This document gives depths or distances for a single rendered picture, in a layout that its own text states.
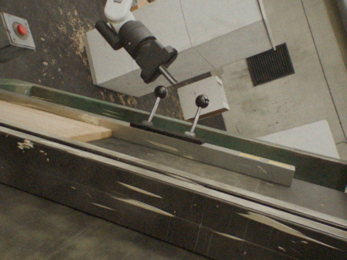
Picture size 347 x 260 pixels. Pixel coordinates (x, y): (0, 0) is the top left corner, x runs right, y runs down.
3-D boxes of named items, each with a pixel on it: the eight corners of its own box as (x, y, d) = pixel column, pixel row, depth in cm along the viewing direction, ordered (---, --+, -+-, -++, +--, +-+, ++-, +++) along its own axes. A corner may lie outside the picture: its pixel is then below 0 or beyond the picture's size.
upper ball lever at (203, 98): (182, 141, 87) (198, 97, 91) (196, 144, 86) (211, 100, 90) (180, 135, 83) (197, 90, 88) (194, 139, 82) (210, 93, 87)
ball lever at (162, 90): (141, 130, 90) (158, 88, 95) (154, 133, 89) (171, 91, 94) (137, 124, 87) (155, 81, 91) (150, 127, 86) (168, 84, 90)
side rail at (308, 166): (39, 113, 133) (43, 85, 131) (339, 196, 101) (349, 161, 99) (27, 114, 127) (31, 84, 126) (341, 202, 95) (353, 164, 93)
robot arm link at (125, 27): (152, 43, 103) (130, 18, 106) (146, 20, 93) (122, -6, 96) (122, 64, 102) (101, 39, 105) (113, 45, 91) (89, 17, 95)
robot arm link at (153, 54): (183, 56, 97) (158, 29, 100) (171, 45, 88) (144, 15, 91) (153, 87, 99) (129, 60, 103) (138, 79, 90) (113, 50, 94)
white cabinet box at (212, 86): (185, 92, 633) (221, 80, 608) (193, 122, 624) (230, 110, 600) (177, 88, 591) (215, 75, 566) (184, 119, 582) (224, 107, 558)
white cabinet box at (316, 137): (183, 161, 518) (324, 123, 449) (192, 197, 510) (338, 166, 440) (168, 162, 462) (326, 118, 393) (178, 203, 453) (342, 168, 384)
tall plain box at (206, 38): (124, 56, 427) (261, -2, 368) (135, 101, 418) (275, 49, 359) (78, 32, 344) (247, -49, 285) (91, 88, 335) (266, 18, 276)
